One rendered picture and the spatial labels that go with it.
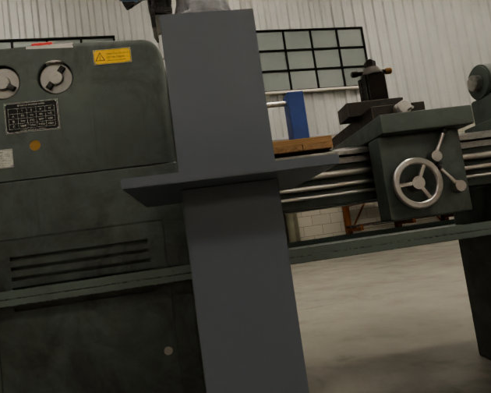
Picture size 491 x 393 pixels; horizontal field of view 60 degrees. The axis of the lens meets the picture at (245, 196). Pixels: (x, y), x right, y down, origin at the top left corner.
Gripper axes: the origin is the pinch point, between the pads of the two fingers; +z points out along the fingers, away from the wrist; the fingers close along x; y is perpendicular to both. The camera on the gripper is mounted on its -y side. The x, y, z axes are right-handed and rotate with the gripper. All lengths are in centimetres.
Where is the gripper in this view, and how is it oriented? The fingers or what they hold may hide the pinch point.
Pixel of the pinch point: (155, 39)
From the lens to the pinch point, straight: 168.2
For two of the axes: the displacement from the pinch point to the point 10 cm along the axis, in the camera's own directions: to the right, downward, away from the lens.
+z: 1.1, 9.7, 2.0
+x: -1.3, -1.9, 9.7
